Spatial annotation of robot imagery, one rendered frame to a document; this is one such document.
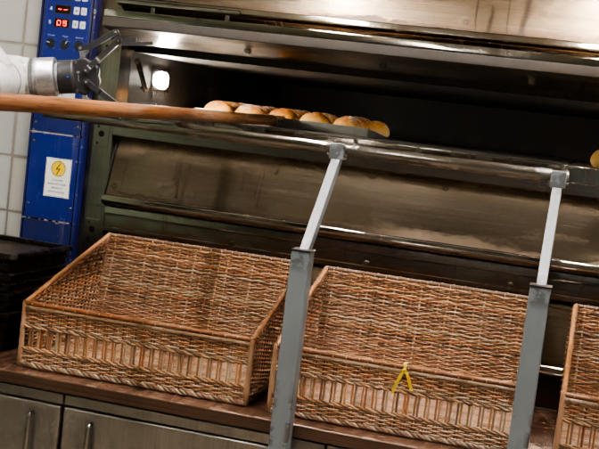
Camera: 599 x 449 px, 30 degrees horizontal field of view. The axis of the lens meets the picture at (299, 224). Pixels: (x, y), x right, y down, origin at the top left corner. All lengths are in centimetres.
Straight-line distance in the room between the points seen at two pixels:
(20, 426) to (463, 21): 142
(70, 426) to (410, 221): 97
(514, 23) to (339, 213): 64
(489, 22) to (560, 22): 17
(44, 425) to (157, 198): 72
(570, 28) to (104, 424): 143
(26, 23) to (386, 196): 109
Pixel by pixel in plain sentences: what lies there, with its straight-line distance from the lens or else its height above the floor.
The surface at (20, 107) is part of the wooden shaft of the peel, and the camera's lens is 188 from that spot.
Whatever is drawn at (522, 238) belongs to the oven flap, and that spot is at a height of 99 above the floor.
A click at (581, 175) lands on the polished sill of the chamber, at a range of 279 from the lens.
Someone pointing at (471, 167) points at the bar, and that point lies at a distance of 243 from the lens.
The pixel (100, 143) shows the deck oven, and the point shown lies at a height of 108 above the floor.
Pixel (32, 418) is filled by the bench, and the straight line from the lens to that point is 261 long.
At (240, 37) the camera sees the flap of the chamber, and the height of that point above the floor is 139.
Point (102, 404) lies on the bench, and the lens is 253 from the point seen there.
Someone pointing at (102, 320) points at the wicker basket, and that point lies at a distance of 254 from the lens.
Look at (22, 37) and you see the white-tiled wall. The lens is 318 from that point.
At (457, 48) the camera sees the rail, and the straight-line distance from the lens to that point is 267.
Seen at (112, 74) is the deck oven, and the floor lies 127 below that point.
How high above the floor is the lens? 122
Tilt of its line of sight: 6 degrees down
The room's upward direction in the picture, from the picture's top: 7 degrees clockwise
